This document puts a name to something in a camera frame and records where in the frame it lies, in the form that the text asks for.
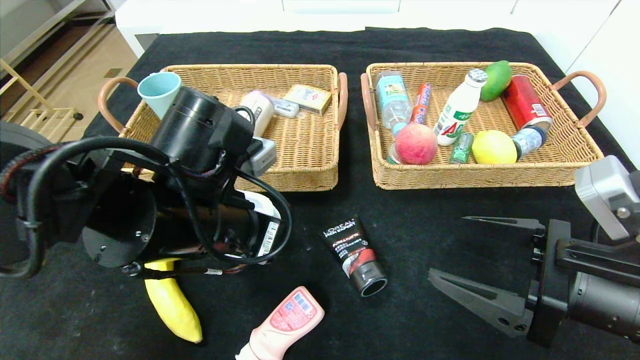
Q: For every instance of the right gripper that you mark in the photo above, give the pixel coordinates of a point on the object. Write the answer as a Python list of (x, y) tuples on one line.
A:
[(549, 282)]

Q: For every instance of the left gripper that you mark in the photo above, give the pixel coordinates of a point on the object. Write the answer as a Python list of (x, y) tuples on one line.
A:
[(269, 237)]

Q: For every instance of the white round plastic container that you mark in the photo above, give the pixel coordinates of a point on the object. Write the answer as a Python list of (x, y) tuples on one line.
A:
[(267, 205)]

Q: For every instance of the pink squeeze bottle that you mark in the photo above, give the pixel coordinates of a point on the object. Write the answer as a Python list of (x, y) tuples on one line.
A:
[(285, 325)]

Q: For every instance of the yellow lemon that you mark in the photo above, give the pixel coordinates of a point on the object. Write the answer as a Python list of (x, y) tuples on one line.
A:
[(494, 146)]

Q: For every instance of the pink red peach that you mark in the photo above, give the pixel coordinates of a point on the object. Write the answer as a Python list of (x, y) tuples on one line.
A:
[(416, 144)]

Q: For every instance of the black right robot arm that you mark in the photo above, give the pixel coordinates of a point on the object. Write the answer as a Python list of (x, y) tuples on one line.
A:
[(605, 300)]

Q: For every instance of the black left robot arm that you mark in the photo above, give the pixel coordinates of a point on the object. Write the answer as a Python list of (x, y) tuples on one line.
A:
[(200, 125)]

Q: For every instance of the wicker basket holding household items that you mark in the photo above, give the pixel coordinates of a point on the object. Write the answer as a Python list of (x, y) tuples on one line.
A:
[(310, 150)]

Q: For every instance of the wicker basket holding food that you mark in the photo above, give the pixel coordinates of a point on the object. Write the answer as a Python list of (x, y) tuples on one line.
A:
[(435, 175)]

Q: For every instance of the black face wash tube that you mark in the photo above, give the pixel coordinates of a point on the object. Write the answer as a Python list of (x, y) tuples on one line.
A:
[(352, 252)]

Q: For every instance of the yellow banana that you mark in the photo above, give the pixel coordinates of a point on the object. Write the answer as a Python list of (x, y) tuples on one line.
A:
[(175, 305)]

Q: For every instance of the green gum pack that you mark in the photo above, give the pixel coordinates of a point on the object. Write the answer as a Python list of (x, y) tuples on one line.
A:
[(461, 147)]

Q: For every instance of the small blue silver bottle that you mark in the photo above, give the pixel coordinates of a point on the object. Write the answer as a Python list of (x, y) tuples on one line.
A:
[(529, 141)]

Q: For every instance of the white roll with purple end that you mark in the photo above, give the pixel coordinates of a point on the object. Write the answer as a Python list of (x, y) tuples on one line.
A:
[(260, 107)]

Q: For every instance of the clear plastic tool case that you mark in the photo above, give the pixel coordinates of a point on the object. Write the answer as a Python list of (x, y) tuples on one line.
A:
[(287, 107)]

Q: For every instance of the yellow playing card box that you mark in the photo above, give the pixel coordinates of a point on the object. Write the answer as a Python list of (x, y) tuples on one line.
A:
[(307, 97)]

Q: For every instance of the silver tin can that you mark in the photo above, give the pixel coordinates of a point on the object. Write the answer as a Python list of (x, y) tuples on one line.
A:
[(391, 155)]

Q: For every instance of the white milk drink bottle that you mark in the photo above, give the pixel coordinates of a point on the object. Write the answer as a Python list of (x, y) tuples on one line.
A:
[(457, 112)]

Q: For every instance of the red drink can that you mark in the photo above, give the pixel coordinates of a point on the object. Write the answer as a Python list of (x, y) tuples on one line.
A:
[(525, 102)]

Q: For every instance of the orange candy tube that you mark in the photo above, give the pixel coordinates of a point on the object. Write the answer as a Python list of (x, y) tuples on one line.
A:
[(422, 102)]

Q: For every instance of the green mango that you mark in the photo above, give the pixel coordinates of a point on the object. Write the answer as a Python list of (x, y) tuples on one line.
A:
[(496, 80)]

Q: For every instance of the light teal plastic cup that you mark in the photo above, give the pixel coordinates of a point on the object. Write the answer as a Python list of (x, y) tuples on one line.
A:
[(157, 92)]

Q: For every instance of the water bottle with blue label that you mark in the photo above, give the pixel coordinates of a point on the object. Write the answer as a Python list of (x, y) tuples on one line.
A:
[(392, 100)]

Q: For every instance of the white cabinet doors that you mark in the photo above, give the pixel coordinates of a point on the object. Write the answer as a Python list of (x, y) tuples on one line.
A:
[(620, 75)]

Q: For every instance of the white counter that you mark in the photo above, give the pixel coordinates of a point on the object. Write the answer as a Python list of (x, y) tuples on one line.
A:
[(225, 15)]

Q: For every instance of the light wooden rack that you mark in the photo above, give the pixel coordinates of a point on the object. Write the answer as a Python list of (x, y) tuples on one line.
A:
[(10, 70)]

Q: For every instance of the grey metal shelf unit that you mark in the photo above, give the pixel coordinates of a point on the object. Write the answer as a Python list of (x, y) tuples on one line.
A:
[(30, 15)]

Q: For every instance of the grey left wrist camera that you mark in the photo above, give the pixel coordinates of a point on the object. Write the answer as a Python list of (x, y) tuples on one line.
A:
[(262, 157)]

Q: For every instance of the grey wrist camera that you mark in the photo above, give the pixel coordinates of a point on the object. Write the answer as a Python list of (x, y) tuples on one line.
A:
[(262, 157), (600, 190)]

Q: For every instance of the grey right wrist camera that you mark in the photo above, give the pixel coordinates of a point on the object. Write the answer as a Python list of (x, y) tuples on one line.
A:
[(600, 190)]

